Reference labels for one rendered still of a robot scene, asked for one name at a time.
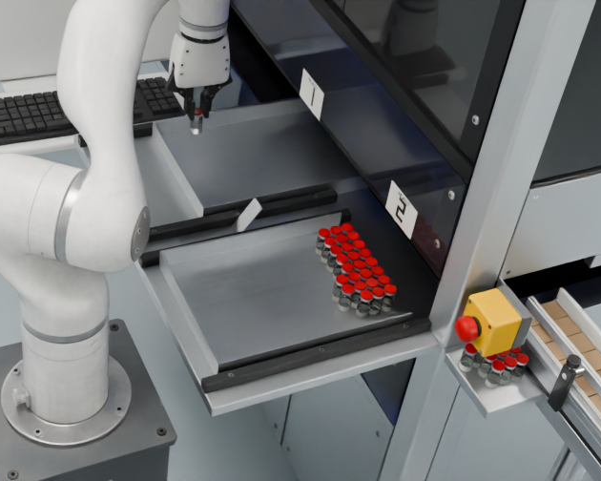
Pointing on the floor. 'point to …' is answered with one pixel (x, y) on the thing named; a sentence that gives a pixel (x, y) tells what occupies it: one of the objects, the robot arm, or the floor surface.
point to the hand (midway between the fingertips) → (197, 105)
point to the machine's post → (488, 215)
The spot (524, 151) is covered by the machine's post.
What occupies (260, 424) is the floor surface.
